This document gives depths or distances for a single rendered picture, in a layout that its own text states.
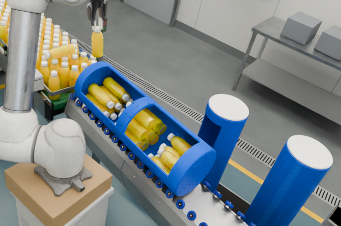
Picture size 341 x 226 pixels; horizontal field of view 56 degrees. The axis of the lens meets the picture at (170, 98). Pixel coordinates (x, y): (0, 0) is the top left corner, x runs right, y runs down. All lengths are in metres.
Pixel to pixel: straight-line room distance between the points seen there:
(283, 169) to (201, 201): 0.64
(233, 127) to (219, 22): 3.26
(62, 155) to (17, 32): 0.47
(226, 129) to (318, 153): 0.57
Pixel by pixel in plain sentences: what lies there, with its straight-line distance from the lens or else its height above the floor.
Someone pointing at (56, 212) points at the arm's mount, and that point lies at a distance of 1.38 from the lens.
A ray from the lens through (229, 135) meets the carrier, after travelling 2.18.
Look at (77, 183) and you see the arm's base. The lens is 1.42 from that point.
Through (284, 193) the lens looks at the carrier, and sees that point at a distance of 2.22.
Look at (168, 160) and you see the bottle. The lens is 1.58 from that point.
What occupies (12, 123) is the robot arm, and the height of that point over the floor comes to 1.38.
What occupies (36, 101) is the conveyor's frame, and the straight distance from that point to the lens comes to 2.35.
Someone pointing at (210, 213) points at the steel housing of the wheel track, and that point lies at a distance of 1.70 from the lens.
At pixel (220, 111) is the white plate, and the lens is 2.12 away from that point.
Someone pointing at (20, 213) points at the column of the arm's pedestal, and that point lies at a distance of 1.72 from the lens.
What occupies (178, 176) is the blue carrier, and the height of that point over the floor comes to 1.15.
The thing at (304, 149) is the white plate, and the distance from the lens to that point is 2.15.
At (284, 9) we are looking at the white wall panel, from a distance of 4.80.
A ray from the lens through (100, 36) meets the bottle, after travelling 1.98.
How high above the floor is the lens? 2.26
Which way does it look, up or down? 35 degrees down
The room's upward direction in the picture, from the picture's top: 14 degrees clockwise
